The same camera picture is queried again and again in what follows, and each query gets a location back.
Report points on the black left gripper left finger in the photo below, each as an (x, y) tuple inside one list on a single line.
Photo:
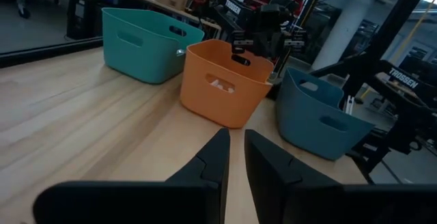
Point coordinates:
[(170, 203)]

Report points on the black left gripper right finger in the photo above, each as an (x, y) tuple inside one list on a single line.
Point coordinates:
[(290, 196)]

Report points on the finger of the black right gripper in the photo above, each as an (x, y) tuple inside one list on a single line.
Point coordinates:
[(243, 42), (295, 41)]

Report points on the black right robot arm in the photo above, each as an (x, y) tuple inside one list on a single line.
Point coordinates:
[(403, 80)]

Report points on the white pillar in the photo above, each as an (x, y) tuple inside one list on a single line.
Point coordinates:
[(341, 32)]

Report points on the blue plastic bin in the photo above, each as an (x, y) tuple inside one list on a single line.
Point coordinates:
[(307, 128)]

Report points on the orange plastic bin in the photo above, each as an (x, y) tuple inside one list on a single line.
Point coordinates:
[(205, 108)]

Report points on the teal plastic bin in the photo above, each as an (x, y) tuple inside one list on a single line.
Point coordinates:
[(143, 60)]

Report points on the black cabinet with label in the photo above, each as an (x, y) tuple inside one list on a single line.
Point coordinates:
[(82, 15)]

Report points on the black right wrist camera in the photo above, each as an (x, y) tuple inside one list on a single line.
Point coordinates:
[(271, 10)]

